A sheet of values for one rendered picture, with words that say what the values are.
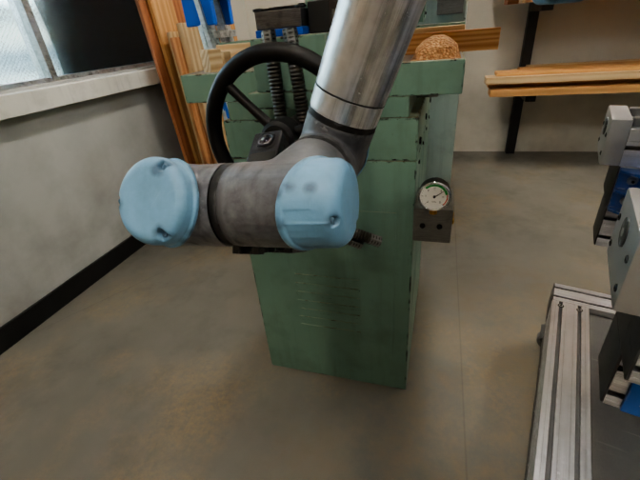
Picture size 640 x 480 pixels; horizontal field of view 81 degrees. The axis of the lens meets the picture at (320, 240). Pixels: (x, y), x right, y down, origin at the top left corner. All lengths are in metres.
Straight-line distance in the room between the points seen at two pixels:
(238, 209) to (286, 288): 0.78
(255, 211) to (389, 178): 0.57
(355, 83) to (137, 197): 0.21
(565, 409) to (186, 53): 2.07
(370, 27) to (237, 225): 0.20
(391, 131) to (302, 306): 0.55
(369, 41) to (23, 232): 1.66
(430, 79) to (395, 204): 0.26
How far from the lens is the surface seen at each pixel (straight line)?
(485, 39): 0.94
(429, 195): 0.78
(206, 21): 1.72
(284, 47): 0.64
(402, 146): 0.81
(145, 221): 0.33
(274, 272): 1.06
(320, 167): 0.29
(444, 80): 0.79
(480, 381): 1.31
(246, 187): 0.30
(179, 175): 0.32
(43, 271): 1.93
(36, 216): 1.89
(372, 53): 0.37
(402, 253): 0.92
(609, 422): 1.05
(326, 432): 1.16
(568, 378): 1.07
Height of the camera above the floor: 0.97
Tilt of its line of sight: 29 degrees down
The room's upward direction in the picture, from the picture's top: 5 degrees counter-clockwise
